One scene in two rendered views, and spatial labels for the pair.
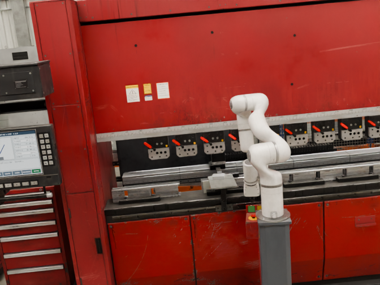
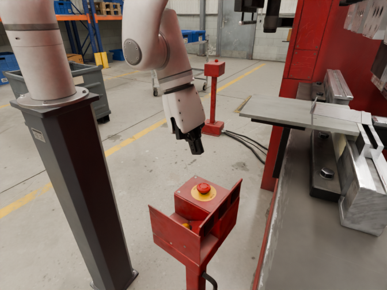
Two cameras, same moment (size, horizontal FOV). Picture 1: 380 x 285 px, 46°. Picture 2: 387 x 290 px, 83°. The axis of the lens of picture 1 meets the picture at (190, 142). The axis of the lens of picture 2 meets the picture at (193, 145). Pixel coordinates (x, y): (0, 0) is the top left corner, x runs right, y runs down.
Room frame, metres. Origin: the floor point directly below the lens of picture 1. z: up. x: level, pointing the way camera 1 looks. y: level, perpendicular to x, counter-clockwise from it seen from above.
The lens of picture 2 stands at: (2.96, -0.82, 1.21)
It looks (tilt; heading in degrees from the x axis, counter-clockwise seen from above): 30 degrees down; 116
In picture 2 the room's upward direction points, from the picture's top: straight up
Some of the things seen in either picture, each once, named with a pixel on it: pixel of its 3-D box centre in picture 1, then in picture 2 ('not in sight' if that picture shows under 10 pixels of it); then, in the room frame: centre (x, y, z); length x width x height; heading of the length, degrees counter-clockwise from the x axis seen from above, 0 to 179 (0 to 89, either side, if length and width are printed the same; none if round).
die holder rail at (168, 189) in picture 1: (146, 191); (334, 90); (3.10, 0.35, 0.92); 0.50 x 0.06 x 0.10; 91
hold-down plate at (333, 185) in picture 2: (227, 190); (322, 159); (3.05, -0.24, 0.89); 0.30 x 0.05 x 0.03; 91
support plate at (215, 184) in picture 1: (221, 181); (295, 110); (2.96, -0.20, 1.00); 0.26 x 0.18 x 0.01; 1
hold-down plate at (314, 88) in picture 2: (139, 199); (317, 92); (3.04, 0.40, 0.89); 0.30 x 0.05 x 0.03; 91
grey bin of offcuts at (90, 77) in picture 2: not in sight; (64, 98); (0.44, 0.78, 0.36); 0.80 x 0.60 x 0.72; 85
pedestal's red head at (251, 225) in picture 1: (260, 221); (196, 211); (2.78, -0.43, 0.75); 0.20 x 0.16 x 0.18; 80
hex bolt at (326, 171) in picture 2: not in sight; (327, 172); (3.06, -0.34, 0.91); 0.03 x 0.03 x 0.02
